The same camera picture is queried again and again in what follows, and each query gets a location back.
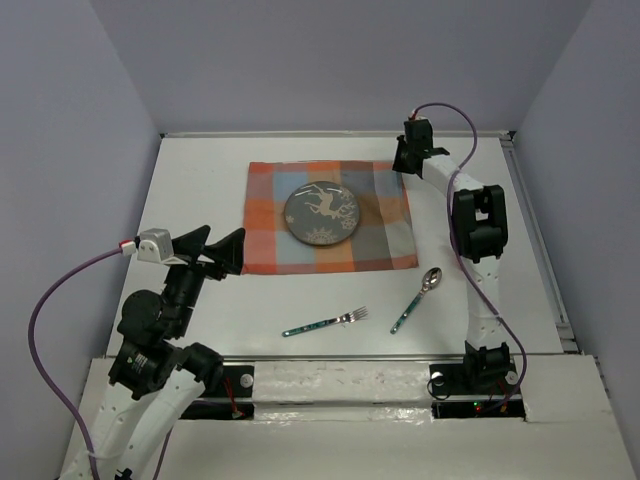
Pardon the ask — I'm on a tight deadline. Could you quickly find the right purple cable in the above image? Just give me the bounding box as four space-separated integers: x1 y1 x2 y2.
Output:
409 102 529 414

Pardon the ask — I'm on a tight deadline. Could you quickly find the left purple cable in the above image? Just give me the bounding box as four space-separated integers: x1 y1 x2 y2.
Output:
28 247 169 480

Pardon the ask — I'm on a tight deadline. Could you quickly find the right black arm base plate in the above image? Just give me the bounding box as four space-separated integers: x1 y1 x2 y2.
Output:
427 363 526 419

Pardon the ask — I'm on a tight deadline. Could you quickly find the spoon with green handle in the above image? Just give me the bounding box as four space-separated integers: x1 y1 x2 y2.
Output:
390 267 442 335

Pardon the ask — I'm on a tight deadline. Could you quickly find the purple cable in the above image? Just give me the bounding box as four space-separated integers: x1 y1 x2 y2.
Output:
409 102 529 414
28 247 169 480

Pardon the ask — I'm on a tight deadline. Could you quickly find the fork with green handle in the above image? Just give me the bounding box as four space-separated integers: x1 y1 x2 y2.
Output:
281 307 368 338

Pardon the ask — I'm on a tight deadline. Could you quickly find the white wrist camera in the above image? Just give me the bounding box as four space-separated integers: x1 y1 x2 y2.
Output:
408 112 428 121
119 228 183 266

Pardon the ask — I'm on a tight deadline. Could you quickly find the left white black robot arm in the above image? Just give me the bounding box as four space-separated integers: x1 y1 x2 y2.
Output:
61 225 246 479

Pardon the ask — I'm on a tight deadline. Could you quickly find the orange grey checked cloth napkin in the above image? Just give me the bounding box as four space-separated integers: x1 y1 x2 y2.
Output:
243 160 419 275

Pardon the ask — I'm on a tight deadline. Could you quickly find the grey plate with deer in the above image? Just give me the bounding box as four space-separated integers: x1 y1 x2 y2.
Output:
284 181 360 247

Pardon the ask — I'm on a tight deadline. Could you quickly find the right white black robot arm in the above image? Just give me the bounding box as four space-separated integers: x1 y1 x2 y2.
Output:
393 116 512 401

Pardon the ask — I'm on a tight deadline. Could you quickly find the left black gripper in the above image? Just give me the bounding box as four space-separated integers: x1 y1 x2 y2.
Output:
165 223 247 334

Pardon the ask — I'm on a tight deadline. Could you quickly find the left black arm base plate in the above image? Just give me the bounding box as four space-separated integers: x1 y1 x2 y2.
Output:
181 364 255 421

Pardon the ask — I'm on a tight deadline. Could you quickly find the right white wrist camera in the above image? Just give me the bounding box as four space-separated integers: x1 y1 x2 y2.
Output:
408 112 428 121

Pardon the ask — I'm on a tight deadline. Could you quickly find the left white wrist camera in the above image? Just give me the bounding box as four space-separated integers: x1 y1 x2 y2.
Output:
119 228 183 266

